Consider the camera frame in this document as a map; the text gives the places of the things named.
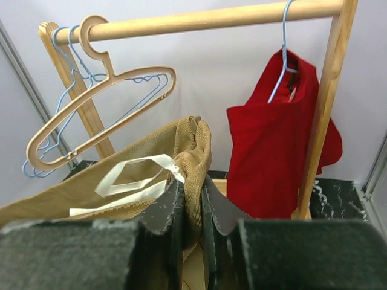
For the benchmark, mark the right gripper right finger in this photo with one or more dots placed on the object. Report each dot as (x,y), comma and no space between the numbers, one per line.
(245,253)

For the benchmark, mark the wooden clothes rack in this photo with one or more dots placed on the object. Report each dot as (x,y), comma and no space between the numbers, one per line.
(95,28)

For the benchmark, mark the tan and white garment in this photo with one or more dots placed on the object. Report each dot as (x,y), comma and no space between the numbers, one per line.
(187,141)

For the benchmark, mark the red dress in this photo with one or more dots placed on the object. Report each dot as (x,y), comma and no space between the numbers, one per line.
(270,135)

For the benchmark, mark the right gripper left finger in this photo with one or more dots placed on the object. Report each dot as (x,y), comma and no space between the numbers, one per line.
(144,252)

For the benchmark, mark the light blue wire hanger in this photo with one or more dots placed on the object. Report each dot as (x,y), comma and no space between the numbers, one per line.
(65,64)

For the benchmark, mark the blue hanger of red dress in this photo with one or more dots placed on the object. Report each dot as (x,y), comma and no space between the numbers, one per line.
(285,67)

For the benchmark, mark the blue hanger of lemon skirt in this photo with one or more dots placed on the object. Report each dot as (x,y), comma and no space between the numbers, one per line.
(140,90)

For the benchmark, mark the black marble mat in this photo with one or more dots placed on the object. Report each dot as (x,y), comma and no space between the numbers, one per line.
(330,199)

